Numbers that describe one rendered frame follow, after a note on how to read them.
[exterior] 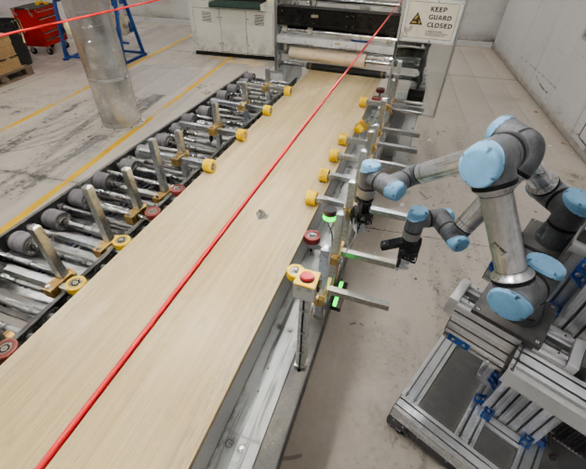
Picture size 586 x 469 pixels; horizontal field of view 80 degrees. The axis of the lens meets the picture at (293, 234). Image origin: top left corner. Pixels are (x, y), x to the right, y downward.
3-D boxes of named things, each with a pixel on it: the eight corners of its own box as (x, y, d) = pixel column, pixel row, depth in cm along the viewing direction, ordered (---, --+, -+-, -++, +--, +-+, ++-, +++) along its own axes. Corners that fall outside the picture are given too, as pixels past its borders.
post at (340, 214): (335, 283, 184) (346, 209, 152) (333, 288, 181) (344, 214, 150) (328, 281, 185) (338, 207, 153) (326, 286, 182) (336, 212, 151)
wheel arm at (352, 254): (394, 265, 168) (396, 259, 165) (393, 270, 166) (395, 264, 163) (307, 244, 178) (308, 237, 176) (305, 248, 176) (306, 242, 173)
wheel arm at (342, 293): (388, 306, 151) (390, 300, 148) (387, 313, 148) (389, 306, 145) (292, 280, 161) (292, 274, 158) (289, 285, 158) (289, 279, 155)
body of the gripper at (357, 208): (353, 226, 148) (357, 203, 140) (351, 213, 154) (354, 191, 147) (371, 226, 148) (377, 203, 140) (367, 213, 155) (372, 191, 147)
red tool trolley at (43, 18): (72, 46, 758) (56, 2, 705) (50, 56, 701) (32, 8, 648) (51, 46, 761) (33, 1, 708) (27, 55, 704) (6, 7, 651)
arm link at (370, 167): (373, 170, 129) (356, 161, 134) (368, 194, 137) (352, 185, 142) (388, 164, 133) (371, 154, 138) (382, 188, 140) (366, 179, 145)
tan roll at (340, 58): (418, 72, 348) (421, 59, 340) (417, 75, 339) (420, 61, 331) (282, 56, 381) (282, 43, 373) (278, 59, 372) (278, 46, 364)
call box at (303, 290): (319, 288, 115) (321, 272, 110) (312, 304, 110) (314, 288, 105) (299, 283, 116) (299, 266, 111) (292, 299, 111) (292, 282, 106)
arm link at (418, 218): (434, 213, 141) (414, 215, 139) (427, 234, 148) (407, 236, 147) (425, 202, 146) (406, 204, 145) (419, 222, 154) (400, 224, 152)
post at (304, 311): (308, 361, 143) (314, 288, 114) (304, 372, 140) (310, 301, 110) (297, 357, 144) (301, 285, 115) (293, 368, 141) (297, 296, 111)
